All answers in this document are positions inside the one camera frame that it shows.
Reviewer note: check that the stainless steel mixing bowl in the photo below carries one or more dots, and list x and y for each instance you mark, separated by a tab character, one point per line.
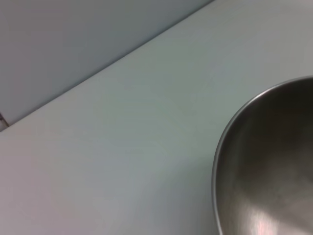
269	159

